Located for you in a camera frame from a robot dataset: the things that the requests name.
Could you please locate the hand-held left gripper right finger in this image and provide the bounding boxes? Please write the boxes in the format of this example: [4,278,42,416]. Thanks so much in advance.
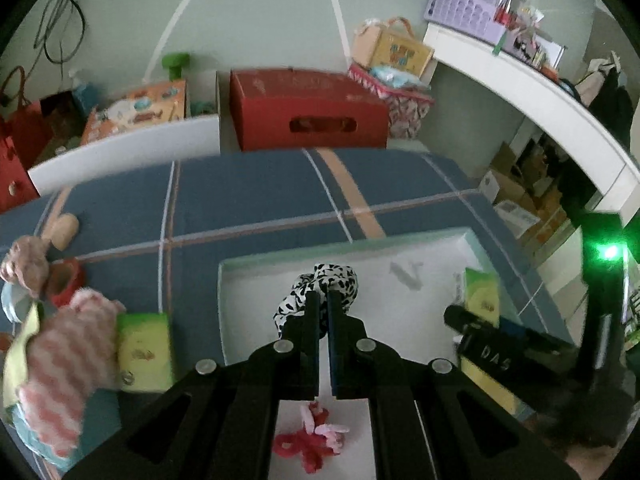
[327,290,581,480]

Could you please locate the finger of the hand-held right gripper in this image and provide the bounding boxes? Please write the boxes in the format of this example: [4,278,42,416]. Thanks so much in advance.
[444,304,576,378]

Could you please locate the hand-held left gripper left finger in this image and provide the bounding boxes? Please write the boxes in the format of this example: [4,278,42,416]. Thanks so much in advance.
[62,290,321,480]

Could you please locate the white tray with mint rim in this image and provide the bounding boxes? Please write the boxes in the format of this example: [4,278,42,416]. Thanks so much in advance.
[217,227,556,480]

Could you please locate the green tissue packet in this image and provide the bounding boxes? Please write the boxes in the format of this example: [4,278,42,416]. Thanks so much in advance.
[116,312,176,393]
[457,266,523,413]

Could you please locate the black and white scrunchie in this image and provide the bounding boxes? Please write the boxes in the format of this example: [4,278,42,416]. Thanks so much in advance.
[272,263,360,341]

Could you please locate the pink zigzag towel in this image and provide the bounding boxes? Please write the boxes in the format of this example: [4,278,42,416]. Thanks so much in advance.
[12,287,126,458]

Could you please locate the yellow cloth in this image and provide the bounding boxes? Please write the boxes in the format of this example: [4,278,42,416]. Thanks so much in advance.
[2,302,41,406]

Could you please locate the pink plush toy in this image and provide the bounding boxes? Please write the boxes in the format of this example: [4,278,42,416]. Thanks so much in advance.
[0,235,51,298]

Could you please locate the light blue cloth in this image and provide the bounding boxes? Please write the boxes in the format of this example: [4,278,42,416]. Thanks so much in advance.
[0,282,33,323]

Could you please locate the red and pink hair bow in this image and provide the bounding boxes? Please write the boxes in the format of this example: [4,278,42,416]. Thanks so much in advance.
[272,400,351,475]

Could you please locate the stack of cardboard boxes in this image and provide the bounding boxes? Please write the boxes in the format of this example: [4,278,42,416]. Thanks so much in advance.
[477,140,576,256]

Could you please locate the dark hanging garment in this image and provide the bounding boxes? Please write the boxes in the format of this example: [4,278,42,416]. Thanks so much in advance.
[585,50,636,146]

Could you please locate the white curved shelf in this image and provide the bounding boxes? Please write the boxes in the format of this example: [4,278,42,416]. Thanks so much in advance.
[422,22,640,211]

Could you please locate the teal bag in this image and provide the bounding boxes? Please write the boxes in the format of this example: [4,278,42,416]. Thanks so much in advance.
[10,390,123,471]

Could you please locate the patterned fabric bin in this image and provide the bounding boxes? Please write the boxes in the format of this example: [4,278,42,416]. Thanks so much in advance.
[347,62,436,141]

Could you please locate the red cardboard box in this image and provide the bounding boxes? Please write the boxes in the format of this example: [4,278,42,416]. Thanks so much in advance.
[230,69,391,152]

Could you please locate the white headboard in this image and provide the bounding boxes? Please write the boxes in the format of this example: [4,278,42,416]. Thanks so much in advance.
[27,112,222,196]

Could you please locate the light blue wipes packet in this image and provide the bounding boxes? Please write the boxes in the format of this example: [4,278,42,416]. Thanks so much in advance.
[372,65,426,88]

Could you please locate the stationery pile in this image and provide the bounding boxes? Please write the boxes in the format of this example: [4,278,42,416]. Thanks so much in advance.
[495,0,566,76]

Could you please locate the yellow printed handbag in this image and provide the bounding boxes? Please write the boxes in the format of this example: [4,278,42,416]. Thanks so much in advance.
[352,17,435,81]

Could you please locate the colourful printed box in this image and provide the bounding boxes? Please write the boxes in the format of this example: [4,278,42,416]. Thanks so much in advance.
[80,79,188,143]

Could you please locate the green toy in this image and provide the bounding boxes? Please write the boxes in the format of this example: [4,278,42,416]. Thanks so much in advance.
[161,52,191,81]

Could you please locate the purple file organizer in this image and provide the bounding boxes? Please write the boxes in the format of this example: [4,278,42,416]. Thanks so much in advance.
[424,0,516,46]

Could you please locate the teal container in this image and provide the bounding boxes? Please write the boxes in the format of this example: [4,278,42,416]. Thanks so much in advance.
[70,69,101,111]

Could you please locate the black wall cables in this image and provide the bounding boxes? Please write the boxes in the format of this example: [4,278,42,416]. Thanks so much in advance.
[32,0,87,66]

